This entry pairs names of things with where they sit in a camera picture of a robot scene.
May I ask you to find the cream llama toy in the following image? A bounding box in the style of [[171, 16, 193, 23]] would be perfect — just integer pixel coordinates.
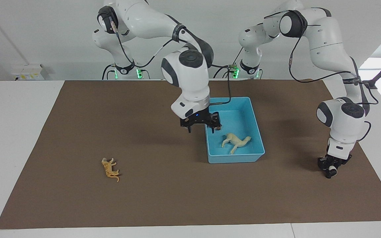
[[221, 133, 252, 155]]

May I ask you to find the orange striped tiger toy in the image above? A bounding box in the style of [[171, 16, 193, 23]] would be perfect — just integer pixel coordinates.
[[101, 157, 121, 183]]

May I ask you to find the light blue storage box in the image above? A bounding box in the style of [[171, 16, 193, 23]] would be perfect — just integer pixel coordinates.
[[205, 97, 266, 164]]

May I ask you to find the brown table mat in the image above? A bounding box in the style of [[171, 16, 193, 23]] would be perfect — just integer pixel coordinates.
[[0, 79, 381, 230]]

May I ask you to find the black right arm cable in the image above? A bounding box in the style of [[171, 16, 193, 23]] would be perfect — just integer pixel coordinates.
[[109, 18, 233, 106]]

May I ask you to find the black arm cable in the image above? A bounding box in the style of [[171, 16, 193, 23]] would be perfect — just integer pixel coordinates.
[[262, 10, 380, 142], [109, 18, 233, 106]]

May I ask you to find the black left base cable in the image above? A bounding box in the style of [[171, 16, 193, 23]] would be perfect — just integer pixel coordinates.
[[213, 48, 264, 80]]

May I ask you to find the black base cable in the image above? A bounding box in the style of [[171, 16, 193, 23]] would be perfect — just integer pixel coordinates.
[[213, 48, 264, 80], [102, 64, 151, 80]]

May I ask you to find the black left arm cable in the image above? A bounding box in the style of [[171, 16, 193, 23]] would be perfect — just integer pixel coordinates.
[[262, 10, 380, 142]]

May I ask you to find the black right base cable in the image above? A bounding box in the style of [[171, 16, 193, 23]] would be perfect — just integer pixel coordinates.
[[102, 64, 151, 80]]

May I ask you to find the white wall socket box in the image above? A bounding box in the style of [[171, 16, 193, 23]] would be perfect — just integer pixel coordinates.
[[12, 63, 46, 81]]

